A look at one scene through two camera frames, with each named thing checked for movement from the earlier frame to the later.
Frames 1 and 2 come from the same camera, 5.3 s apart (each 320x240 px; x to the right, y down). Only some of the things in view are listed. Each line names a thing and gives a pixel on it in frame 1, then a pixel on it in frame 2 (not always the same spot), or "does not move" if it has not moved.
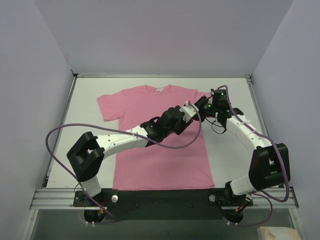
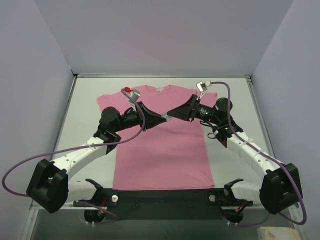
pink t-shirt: [179, 161] does not move
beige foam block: [275, 233] does not move
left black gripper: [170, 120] → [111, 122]
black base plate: [164, 205] does not move
